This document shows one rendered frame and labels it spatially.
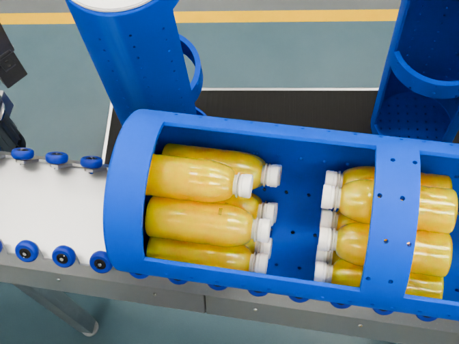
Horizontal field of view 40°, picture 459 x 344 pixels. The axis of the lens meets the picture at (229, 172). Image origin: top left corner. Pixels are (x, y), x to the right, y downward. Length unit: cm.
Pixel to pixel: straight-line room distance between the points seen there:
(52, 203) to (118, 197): 38
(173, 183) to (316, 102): 134
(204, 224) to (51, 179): 45
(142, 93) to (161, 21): 26
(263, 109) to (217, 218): 129
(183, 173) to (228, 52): 163
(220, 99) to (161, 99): 62
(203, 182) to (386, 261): 30
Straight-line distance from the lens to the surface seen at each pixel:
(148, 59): 156
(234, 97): 230
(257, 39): 263
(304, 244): 119
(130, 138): 100
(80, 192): 133
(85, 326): 208
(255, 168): 106
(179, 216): 102
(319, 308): 120
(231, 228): 100
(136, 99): 170
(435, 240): 102
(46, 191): 135
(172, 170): 100
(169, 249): 106
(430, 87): 182
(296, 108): 227
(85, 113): 255
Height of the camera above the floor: 208
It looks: 64 degrees down
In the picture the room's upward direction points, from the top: 9 degrees counter-clockwise
